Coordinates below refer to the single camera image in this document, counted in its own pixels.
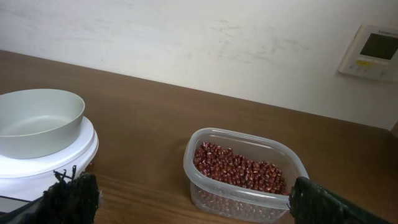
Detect red adzuki beans in container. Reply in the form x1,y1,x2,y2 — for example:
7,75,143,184
193,142,289,195

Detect clear plastic food container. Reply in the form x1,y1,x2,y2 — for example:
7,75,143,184
183,128,308,223

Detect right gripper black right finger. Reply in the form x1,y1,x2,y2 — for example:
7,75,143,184
288,177,391,224

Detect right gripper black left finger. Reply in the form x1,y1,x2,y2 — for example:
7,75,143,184
1,166,100,224

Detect white round bowl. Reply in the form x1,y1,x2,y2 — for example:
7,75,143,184
1,89,85,159

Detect white wall control panel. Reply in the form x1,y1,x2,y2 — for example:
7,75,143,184
338,24,397,82

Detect white digital kitchen scale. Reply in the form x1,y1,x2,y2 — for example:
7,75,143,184
1,118,99,213

